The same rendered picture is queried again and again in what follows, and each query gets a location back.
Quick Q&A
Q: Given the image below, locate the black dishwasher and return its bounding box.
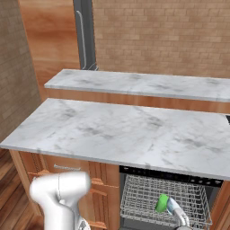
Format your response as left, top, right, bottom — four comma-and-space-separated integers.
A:
119, 164, 225, 230

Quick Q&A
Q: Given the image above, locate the wooden counter cabinet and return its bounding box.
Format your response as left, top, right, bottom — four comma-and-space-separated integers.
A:
8, 148, 121, 230

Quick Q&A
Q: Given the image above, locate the green cup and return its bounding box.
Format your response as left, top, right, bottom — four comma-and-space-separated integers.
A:
155, 193, 181, 217

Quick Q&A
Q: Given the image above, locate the grey white bowl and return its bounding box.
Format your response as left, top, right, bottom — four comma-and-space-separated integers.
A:
173, 208, 193, 230

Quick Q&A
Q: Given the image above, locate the wooden island base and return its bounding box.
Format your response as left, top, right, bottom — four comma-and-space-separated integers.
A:
44, 87, 230, 115

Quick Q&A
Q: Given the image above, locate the wooden drawer front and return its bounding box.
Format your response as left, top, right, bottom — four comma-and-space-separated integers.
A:
41, 154, 92, 181

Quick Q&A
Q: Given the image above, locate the grey fridge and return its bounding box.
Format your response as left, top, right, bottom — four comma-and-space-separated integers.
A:
72, 0, 99, 72

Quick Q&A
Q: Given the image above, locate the tall wooden cupboard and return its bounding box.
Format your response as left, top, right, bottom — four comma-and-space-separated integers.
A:
17, 0, 81, 102

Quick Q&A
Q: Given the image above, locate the silver drawer handle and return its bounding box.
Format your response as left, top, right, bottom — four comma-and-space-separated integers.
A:
53, 164, 82, 172

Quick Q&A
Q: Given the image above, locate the silver fridge handle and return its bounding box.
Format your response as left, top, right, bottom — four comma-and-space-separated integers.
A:
75, 10, 88, 68

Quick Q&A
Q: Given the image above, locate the grey wire dishwasher rack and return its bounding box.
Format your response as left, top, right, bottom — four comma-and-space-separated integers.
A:
119, 173, 213, 230

